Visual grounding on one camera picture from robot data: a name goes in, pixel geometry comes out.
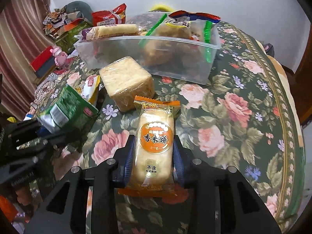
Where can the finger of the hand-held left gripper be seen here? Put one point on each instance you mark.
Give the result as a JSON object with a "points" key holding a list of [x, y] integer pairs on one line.
{"points": [[24, 128], [61, 137]]}

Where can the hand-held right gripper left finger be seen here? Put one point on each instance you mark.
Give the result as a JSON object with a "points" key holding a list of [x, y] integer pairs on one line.
{"points": [[128, 165]]}

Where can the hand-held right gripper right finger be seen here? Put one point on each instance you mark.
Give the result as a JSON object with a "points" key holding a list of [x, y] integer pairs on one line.
{"points": [[179, 168]]}

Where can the green snack packet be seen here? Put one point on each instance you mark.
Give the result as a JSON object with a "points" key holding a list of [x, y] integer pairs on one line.
{"points": [[68, 107]]}

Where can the orange rice cracker packet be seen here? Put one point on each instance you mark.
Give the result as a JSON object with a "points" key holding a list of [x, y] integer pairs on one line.
{"points": [[153, 136]]}

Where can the clear plastic storage box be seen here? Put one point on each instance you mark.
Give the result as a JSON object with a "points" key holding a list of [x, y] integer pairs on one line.
{"points": [[175, 63]]}

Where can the purple-ended cake roll packet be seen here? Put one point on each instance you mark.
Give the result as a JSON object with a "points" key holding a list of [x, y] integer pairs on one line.
{"points": [[114, 30]]}

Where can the red snack packet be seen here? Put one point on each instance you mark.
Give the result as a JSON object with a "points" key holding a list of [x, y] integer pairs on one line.
{"points": [[107, 17]]}

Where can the blue biscuit packet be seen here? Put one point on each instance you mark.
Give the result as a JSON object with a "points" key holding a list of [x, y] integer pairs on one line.
{"points": [[185, 20]]}

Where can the orange plastic bag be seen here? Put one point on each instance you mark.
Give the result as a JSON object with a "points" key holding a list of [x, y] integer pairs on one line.
{"points": [[6, 208]]}

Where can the patchwork quilt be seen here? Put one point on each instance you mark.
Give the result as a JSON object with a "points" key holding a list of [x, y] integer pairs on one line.
{"points": [[48, 87]]}

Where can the yellow white snack packet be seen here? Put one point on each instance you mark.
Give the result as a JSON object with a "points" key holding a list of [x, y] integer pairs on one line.
{"points": [[90, 89]]}

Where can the red box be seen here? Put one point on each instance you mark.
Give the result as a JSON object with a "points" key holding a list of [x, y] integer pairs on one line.
{"points": [[40, 58]]}

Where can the pink toy figure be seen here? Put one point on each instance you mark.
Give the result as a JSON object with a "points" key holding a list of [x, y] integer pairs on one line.
{"points": [[58, 56]]}

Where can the wrapped toast bread block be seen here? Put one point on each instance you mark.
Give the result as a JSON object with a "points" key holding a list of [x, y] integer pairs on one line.
{"points": [[126, 82]]}

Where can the striped curtain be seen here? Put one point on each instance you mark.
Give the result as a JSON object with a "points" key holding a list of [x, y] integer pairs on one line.
{"points": [[22, 29]]}

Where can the pile of patterned cloth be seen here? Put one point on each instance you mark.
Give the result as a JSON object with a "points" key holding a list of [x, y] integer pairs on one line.
{"points": [[56, 20]]}

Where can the orange lidded box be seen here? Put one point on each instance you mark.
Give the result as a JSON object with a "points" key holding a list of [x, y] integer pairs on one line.
{"points": [[70, 25]]}

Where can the grey plush toy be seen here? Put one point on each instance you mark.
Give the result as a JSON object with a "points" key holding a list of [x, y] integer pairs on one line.
{"points": [[78, 8]]}

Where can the wooden wardrobe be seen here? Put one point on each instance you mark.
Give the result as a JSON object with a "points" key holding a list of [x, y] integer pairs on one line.
{"points": [[302, 97]]}

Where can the yellow plush blanket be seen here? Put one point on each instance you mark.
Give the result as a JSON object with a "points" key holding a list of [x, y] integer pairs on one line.
{"points": [[277, 65]]}

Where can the grey backpack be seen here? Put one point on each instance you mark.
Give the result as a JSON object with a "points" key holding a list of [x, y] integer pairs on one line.
{"points": [[268, 49]]}

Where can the yellow foam tube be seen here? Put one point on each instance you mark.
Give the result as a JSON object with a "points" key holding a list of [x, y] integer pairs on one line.
{"points": [[159, 5]]}

